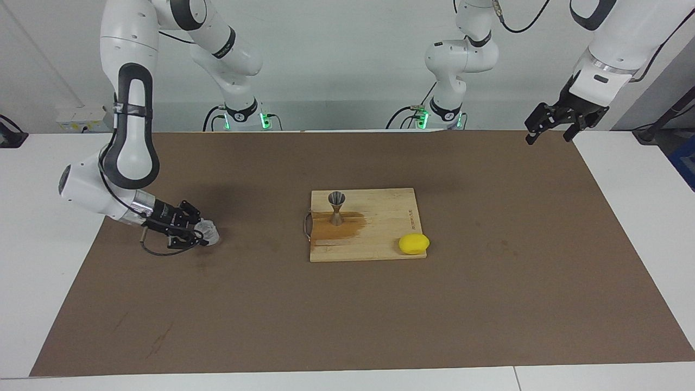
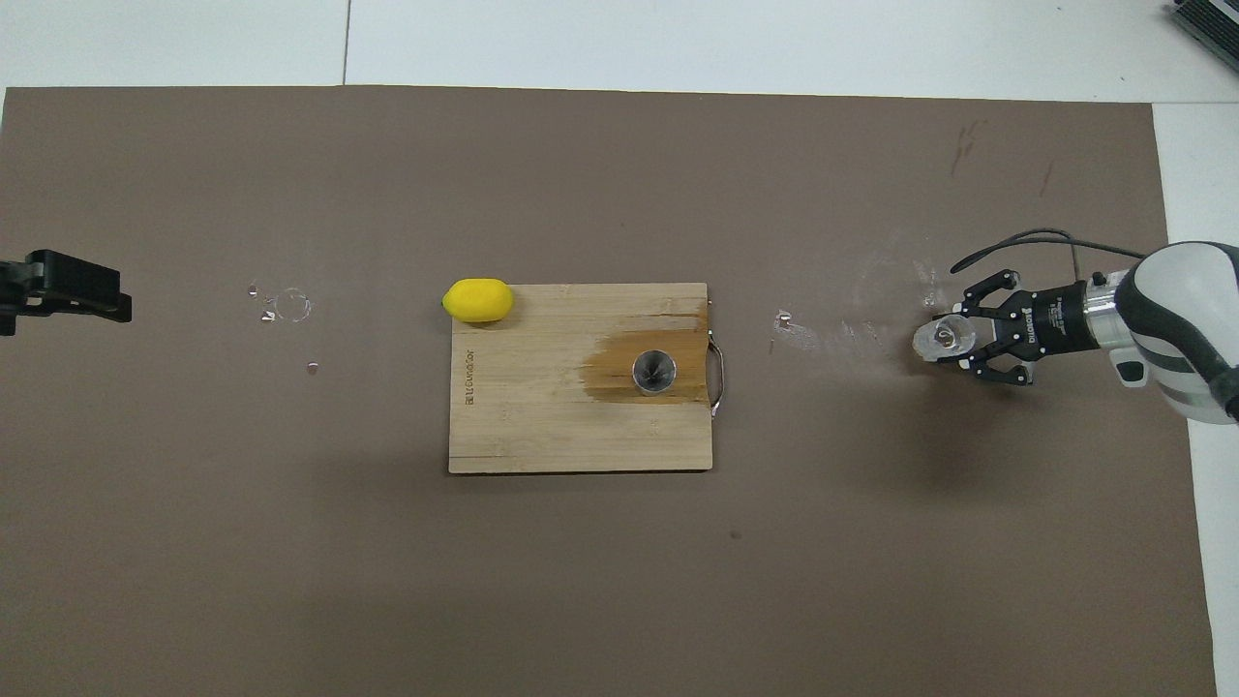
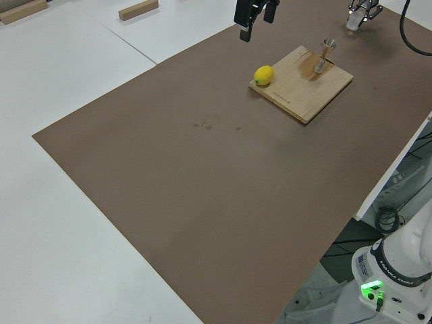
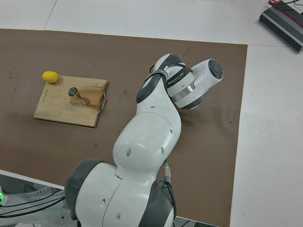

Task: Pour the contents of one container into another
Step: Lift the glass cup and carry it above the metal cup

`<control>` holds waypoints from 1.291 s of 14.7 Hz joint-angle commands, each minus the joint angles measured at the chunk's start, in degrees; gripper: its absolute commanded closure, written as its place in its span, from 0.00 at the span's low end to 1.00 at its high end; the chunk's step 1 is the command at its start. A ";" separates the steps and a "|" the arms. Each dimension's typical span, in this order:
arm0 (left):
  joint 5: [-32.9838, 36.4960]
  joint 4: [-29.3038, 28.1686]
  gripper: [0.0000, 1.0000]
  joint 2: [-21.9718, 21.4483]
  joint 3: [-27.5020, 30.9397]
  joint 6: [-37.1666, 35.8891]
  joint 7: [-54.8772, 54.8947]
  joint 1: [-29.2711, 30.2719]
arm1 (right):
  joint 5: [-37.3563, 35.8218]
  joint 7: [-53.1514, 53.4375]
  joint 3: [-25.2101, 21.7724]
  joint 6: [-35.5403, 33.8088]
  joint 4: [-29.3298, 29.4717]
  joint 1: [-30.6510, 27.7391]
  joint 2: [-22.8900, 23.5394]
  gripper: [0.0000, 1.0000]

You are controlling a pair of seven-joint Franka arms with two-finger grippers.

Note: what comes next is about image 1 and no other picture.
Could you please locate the black right base cable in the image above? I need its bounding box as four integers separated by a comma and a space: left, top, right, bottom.
204, 106, 226, 132

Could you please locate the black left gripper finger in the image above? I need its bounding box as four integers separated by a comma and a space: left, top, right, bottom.
563, 114, 596, 143
524, 102, 564, 145

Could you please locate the black stand bracket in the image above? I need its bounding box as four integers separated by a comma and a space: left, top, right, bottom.
633, 90, 695, 144

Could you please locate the black base cable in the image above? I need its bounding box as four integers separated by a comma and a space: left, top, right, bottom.
386, 81, 438, 130
204, 106, 226, 132

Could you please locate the black clamp mount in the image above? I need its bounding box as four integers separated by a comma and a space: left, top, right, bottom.
0, 114, 29, 148

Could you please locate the black left base cable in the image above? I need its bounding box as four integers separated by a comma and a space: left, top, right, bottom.
386, 81, 438, 130

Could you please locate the wooden cutting board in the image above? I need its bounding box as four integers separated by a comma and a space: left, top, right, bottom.
303, 188, 428, 263

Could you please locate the blue box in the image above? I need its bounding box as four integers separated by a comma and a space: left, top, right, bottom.
668, 136, 695, 192

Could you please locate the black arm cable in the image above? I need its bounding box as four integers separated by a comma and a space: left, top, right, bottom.
491, 0, 695, 82
97, 30, 192, 257

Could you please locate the white wall socket box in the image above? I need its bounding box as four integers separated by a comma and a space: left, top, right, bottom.
56, 106, 116, 133

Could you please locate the steel double jigger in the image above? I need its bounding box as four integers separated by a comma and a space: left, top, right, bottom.
328, 191, 346, 226

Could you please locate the brown table mat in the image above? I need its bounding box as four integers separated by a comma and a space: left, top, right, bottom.
30, 129, 695, 377

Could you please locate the yellow lemon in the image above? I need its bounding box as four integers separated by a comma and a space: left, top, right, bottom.
399, 234, 431, 255

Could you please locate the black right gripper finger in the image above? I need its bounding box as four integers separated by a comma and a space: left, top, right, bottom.
178, 199, 205, 220
165, 230, 210, 251

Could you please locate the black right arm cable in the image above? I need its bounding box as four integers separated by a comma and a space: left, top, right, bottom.
97, 30, 192, 257

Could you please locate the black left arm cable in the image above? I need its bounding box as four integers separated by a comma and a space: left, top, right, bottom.
491, 0, 695, 82

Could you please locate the clear glass cup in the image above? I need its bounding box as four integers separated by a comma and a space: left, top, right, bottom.
194, 219, 220, 246

